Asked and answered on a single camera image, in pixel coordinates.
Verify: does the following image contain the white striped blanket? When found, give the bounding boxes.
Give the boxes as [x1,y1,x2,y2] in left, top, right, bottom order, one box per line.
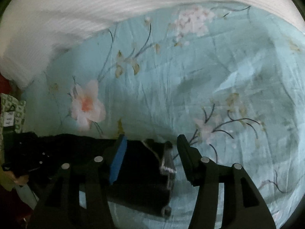
[1,0,304,88]

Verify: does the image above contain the red blanket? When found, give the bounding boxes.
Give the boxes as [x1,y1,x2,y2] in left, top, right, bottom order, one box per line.
[0,74,12,94]

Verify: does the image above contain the green white checkered pillow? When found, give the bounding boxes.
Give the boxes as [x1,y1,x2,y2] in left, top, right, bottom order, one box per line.
[1,94,26,133]

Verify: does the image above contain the black pants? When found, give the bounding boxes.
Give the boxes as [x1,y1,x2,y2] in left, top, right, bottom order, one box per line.
[2,132,176,218]

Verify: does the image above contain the person's left hand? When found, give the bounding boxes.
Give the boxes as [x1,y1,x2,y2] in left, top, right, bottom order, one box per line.
[1,168,29,191]

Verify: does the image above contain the light blue floral bedsheet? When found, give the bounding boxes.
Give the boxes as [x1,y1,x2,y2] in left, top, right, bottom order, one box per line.
[23,3,304,227]

